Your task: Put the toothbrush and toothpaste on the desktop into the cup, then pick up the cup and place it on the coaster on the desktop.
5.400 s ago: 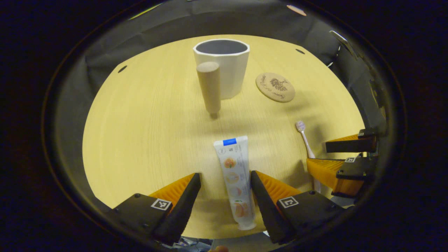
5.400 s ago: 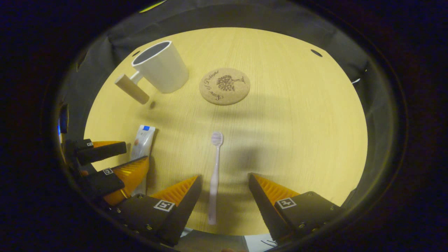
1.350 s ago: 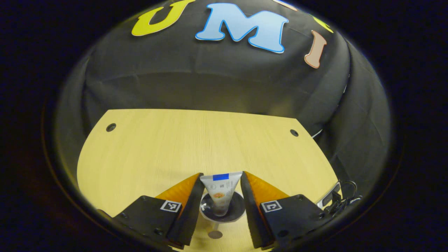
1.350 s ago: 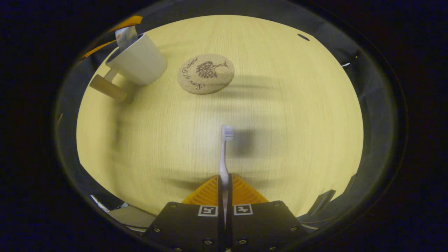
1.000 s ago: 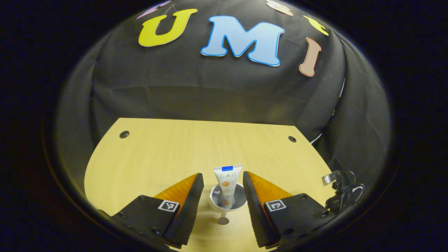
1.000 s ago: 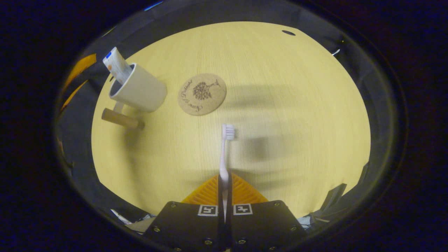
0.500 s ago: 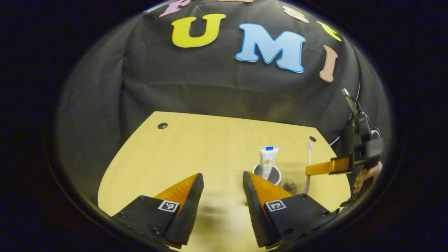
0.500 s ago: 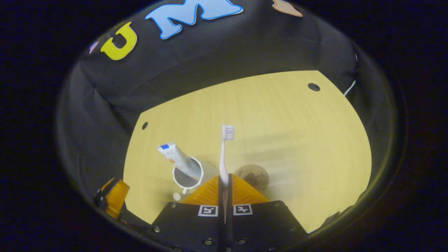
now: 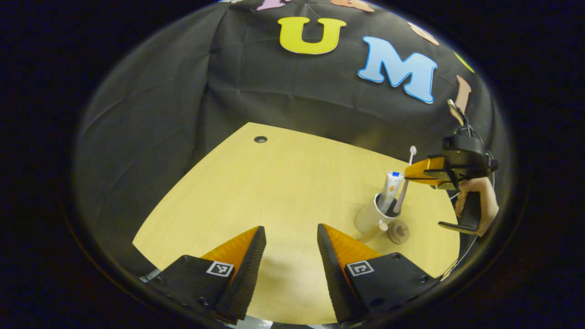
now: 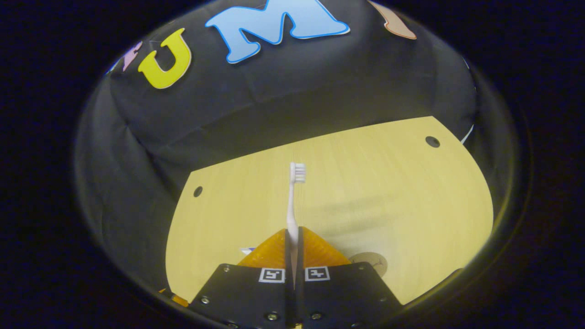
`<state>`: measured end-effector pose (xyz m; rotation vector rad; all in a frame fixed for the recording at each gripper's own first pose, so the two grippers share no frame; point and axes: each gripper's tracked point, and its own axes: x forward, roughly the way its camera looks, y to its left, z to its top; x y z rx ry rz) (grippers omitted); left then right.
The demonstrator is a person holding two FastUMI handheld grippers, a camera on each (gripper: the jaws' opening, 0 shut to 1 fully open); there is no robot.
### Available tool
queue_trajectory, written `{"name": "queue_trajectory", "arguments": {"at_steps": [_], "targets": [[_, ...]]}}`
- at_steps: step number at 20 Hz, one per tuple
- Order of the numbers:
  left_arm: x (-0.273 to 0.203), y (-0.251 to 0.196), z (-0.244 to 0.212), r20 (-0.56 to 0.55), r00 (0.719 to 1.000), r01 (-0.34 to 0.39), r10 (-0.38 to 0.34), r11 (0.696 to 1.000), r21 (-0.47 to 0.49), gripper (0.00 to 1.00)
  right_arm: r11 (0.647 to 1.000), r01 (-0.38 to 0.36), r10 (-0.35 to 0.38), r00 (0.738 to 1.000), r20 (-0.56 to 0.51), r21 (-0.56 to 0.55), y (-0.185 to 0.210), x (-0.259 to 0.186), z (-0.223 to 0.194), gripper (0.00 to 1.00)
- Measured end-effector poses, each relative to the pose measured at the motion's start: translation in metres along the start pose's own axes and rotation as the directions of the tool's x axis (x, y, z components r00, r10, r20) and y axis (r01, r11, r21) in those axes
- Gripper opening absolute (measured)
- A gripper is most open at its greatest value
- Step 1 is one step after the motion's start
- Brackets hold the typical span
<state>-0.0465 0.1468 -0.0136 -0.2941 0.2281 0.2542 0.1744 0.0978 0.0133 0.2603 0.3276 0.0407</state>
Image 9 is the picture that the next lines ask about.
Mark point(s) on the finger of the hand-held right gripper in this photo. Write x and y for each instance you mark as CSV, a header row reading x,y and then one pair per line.
x,y
436,180
429,165

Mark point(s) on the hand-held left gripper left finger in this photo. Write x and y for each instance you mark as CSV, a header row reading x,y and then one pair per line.
x,y
244,274

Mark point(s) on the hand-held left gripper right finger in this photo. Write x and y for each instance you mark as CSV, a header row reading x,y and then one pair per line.
x,y
336,278

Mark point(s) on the white toothbrush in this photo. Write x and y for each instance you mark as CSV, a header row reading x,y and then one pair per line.
x,y
412,153

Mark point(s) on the white toothpaste tube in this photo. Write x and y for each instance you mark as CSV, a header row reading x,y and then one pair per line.
x,y
392,187

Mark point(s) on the round wooden coaster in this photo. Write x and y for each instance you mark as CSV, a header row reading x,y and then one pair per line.
x,y
398,232

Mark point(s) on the wooden desktop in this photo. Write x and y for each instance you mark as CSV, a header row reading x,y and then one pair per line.
x,y
274,192

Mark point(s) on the black backdrop cloth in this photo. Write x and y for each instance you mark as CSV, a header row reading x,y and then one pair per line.
x,y
183,91

